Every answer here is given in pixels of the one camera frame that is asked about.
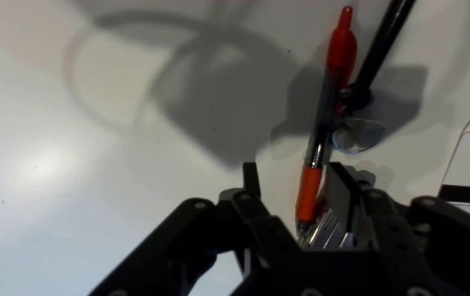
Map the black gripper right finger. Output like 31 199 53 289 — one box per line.
299 162 395 249

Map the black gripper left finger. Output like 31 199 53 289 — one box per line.
219 162 299 274

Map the orange pen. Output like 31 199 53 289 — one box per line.
296 4 357 226

